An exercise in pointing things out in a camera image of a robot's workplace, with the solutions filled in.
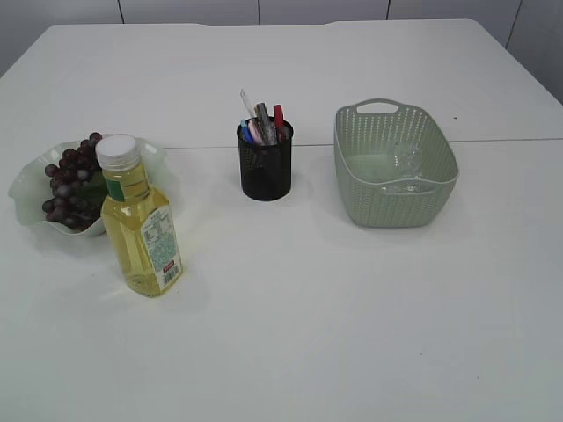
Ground green wavy glass plate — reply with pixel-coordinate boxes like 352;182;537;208
8;137;175;237

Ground pink scissors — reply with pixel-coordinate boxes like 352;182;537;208
247;119;264;145

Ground yellow oil bottle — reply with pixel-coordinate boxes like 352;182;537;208
96;135;183;297

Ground silver glitter pen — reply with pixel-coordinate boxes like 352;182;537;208
259;103;277;145

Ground red glitter pen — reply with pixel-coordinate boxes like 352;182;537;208
274;105;285;143

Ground clear plastic sheet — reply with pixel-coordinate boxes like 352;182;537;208
381;141;434;194

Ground clear plastic ruler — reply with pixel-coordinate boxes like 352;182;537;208
240;89;258;122

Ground gold glitter pen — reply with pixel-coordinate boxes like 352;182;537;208
254;104;269;145

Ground purple artificial grape bunch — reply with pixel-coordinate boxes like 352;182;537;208
42;132;107;232

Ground black mesh pen holder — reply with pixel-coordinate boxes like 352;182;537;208
237;121;294;201

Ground green plastic basket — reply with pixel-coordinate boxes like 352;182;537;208
333;98;459;229

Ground blue scissors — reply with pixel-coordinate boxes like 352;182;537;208
240;120;255;144

